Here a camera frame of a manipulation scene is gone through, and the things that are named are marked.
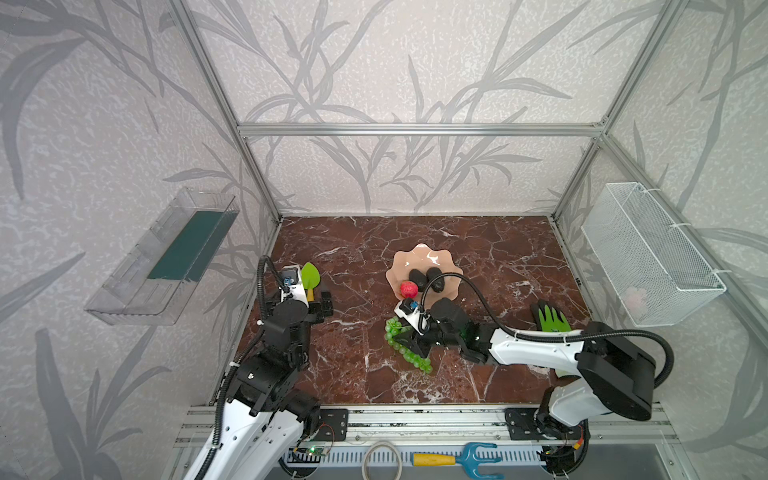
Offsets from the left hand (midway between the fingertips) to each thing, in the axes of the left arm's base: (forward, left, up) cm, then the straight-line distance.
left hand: (309, 276), depth 70 cm
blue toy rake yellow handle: (-34, -27, -25) cm, 50 cm away
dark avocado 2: (+12, -34, -23) cm, 42 cm away
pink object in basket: (-3, -79, -5) cm, 79 cm away
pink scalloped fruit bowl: (+11, -36, -24) cm, 45 cm away
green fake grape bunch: (-7, -20, -14) cm, 25 cm away
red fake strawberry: (+8, -24, -21) cm, 33 cm away
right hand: (-4, -21, -16) cm, 27 cm away
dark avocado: (+14, -27, -23) cm, 38 cm away
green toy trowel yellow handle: (+17, +10, -28) cm, 34 cm away
